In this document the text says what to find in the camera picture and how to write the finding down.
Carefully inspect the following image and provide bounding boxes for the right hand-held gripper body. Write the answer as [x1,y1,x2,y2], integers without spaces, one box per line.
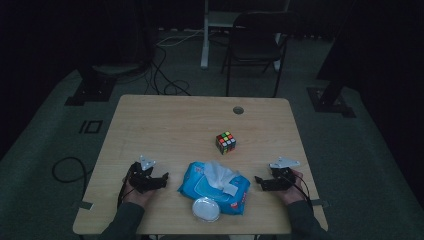
[264,156,301,192]

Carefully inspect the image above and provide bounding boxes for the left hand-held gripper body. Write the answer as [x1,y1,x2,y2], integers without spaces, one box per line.
[128,154,165,195]

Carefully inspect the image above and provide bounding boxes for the white wet wipe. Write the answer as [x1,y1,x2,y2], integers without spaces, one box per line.
[203,159,241,197]

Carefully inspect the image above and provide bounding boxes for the blue wet wipes pack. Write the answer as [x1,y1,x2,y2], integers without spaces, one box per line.
[177,160,251,223]

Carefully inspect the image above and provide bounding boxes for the multicoloured puzzle cube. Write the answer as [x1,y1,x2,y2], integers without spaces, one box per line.
[215,130,237,156]

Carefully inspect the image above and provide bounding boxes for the person's left hand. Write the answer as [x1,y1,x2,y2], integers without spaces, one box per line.
[122,175,158,208]

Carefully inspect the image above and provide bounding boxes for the person's right hand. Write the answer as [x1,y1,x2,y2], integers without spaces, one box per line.
[277,169,306,206]

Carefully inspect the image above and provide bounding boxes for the grey tape piece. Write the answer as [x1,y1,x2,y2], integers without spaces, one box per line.
[309,198,330,209]

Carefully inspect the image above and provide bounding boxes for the black stand base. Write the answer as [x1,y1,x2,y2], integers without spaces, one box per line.
[306,78,357,119]
[64,65,118,107]

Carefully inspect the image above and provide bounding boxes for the black folding chair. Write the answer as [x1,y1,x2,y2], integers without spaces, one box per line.
[221,10,302,99]

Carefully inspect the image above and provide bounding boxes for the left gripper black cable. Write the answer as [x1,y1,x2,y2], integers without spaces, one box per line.
[116,165,135,208]

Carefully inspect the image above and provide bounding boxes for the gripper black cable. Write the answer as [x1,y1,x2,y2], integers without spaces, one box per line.
[289,170,315,212]
[116,165,135,208]

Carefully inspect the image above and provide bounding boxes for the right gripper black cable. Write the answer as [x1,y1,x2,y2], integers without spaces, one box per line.
[289,170,315,212]

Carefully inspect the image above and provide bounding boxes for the black floor cables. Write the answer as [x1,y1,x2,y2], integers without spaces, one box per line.
[143,45,193,98]

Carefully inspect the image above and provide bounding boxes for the white floor cable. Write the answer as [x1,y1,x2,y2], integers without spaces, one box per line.
[155,28,205,48]

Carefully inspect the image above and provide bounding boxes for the white desk frame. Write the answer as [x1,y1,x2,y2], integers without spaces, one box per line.
[200,0,292,72]

